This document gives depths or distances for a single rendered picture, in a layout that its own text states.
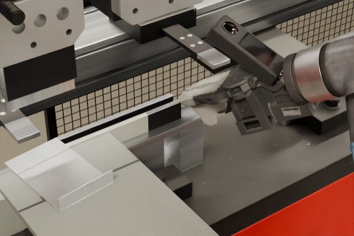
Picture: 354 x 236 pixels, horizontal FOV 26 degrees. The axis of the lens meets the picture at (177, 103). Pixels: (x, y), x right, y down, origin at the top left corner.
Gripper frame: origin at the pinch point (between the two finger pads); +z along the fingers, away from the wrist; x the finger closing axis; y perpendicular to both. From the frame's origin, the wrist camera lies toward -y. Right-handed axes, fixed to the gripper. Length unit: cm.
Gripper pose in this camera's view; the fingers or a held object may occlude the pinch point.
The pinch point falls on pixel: (183, 94)
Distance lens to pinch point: 116.5
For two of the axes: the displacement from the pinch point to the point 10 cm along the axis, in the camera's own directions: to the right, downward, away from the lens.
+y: 4.5, 8.3, 3.2
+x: 4.3, -5.2, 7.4
